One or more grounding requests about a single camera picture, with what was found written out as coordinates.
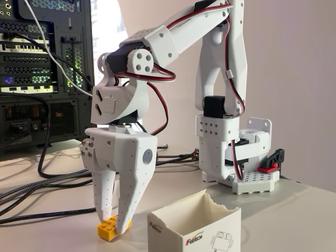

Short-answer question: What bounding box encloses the yellow toy brick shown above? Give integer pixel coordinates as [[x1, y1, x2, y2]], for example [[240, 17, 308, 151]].
[[97, 214, 133, 240]]

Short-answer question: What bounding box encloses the white cardboard box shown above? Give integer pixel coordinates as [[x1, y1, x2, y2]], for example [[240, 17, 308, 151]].
[[146, 189, 242, 252]]

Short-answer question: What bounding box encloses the black computer tower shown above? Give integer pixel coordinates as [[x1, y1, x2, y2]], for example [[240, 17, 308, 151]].
[[0, 0, 99, 156]]

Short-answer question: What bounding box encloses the black and red clamp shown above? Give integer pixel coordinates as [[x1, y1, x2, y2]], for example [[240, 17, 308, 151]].
[[257, 148, 286, 173]]

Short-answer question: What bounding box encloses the black cable with print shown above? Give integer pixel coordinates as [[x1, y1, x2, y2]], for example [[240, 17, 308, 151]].
[[0, 206, 97, 225]]

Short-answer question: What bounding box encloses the red black white arm wire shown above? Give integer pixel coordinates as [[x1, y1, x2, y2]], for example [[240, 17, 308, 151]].
[[114, 1, 246, 137]]

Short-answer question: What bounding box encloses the thick black power cable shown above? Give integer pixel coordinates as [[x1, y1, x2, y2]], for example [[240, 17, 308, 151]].
[[0, 91, 93, 180]]

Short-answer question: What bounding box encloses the braided grey cable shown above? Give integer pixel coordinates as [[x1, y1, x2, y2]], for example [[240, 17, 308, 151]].
[[0, 148, 201, 200], [0, 154, 201, 209]]

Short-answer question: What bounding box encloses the white cable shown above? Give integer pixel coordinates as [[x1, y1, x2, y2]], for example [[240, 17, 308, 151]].
[[24, 0, 93, 97]]

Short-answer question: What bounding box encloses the red black white base wire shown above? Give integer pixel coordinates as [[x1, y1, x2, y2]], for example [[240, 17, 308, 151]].
[[230, 139, 246, 182]]

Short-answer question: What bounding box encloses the white mounting bracket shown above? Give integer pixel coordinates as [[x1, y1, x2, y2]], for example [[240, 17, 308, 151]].
[[245, 117, 272, 138]]

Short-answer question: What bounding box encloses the short thin braided cable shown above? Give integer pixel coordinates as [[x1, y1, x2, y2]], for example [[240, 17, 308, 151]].
[[278, 174, 300, 184]]

